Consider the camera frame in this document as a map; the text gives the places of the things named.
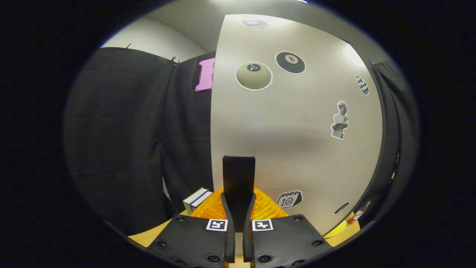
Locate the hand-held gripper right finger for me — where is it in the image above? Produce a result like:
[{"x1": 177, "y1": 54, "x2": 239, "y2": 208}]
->
[{"x1": 242, "y1": 187, "x2": 333, "y2": 268}]

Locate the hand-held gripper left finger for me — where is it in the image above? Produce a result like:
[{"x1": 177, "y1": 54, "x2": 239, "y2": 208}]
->
[{"x1": 149, "y1": 187, "x2": 236, "y2": 268}]

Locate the beige shoe cabinet door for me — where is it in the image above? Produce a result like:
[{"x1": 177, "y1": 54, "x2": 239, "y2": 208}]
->
[{"x1": 210, "y1": 14, "x2": 383, "y2": 236}]

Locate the dark grey shoe cabinet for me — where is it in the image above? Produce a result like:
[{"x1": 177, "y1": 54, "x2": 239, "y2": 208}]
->
[{"x1": 350, "y1": 39, "x2": 401, "y2": 227}]

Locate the green and white book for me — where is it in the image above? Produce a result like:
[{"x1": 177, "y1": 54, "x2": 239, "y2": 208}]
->
[{"x1": 183, "y1": 187, "x2": 209, "y2": 215}]

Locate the blue spine book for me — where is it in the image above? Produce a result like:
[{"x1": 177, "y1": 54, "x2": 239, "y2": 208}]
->
[{"x1": 190, "y1": 191, "x2": 213, "y2": 211}]

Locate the small red cap bottle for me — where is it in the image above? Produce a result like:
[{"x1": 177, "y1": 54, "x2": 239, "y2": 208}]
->
[{"x1": 347, "y1": 201, "x2": 372, "y2": 226}]

